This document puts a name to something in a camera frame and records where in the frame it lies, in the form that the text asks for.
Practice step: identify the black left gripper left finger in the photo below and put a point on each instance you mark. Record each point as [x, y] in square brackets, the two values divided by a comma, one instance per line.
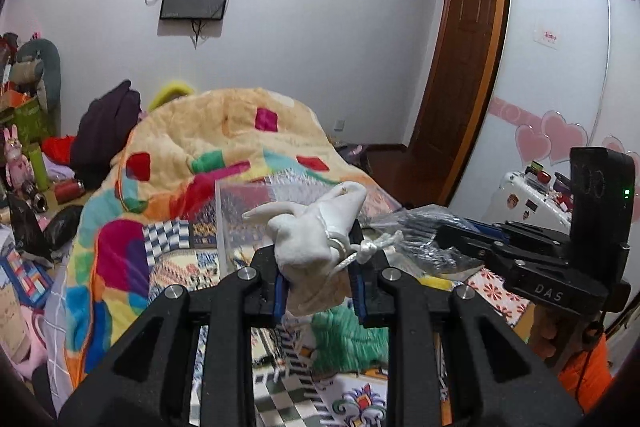
[146, 378]

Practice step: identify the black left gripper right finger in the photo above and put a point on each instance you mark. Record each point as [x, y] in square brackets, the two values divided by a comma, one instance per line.
[452, 356]

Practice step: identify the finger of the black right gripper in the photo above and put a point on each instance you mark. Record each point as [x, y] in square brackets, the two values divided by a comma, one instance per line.
[515, 238]
[491, 245]

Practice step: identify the white drawstring cloth pouch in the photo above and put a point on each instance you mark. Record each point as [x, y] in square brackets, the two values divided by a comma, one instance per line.
[311, 242]

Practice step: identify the white suitcase with stickers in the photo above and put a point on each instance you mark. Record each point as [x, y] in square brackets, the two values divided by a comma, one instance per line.
[527, 197]

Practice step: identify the black tracker box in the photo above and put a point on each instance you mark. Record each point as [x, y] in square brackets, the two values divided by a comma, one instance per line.
[602, 182]

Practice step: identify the clear plastic bag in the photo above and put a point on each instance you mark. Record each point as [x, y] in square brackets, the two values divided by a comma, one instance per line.
[419, 227]

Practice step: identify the patterned patchwork bed cover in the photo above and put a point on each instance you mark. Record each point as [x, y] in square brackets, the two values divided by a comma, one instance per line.
[287, 392]

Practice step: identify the green knitted cloth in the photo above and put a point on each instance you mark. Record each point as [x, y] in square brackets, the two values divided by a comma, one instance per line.
[343, 345]

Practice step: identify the white wardrobe with hearts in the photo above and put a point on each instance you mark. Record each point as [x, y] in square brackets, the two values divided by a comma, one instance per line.
[568, 75]

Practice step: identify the clear plastic storage bin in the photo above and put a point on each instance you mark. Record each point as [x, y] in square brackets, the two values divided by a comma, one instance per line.
[239, 239]

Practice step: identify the red thermos bottle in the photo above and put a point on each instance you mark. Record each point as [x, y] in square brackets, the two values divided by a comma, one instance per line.
[68, 190]

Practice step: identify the colourful patchwork fleece blanket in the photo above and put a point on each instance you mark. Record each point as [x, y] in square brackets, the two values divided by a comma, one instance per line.
[168, 169]

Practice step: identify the pink bunny plush toy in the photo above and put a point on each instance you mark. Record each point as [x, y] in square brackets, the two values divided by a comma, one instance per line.
[18, 168]

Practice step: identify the green bottle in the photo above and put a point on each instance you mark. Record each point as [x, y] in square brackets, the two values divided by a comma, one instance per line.
[38, 167]

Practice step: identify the dark purple jacket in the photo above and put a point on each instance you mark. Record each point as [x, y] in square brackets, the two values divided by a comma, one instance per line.
[103, 132]

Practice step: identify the green box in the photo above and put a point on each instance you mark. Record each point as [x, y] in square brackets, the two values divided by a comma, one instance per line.
[33, 124]

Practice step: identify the brown wooden door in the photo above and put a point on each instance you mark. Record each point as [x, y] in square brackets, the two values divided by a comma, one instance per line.
[453, 101]

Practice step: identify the green dinosaur plush toy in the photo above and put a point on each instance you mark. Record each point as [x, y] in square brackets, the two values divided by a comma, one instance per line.
[38, 68]

